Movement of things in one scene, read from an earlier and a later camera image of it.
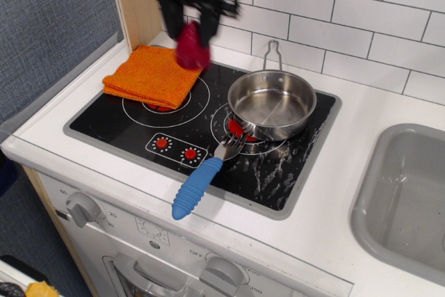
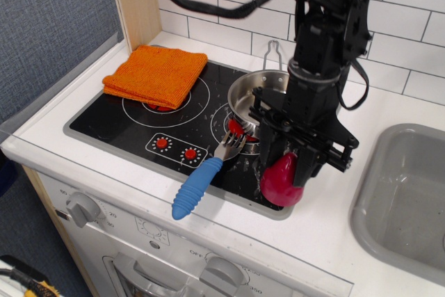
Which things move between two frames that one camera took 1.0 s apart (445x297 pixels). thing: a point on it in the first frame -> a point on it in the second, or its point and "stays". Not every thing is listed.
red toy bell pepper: [190, 51] -> [277, 183]
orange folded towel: [152, 74] stays
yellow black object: [33, 289] -> [35, 288]
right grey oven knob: [222, 275] stays
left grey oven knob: [83, 207] stays
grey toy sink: [399, 215] stays
